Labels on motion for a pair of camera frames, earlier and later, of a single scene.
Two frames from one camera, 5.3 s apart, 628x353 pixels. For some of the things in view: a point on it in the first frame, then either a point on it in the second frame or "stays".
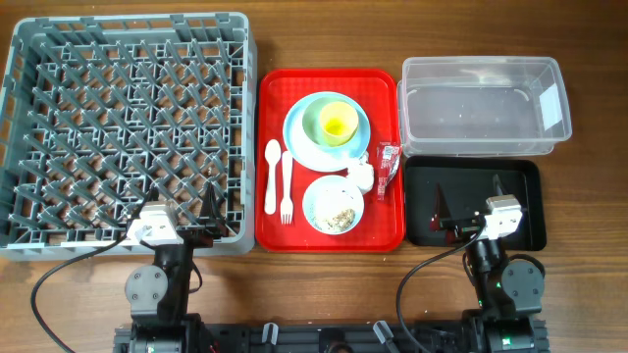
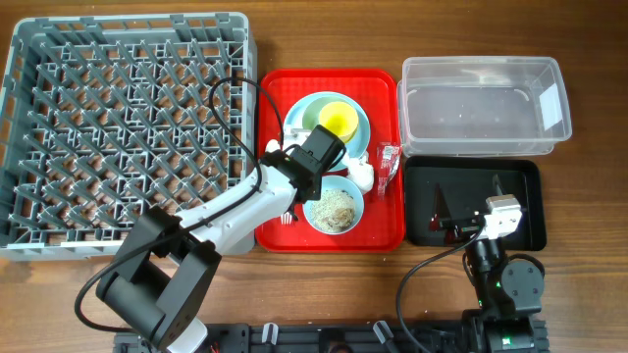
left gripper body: x=199 y=238 -> x=317 y=194
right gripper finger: x=440 y=210 stays
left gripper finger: x=210 y=215 -> x=295 y=218
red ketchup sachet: x=388 y=157 stays
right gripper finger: x=497 y=185 stays
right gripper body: x=461 y=230 stays
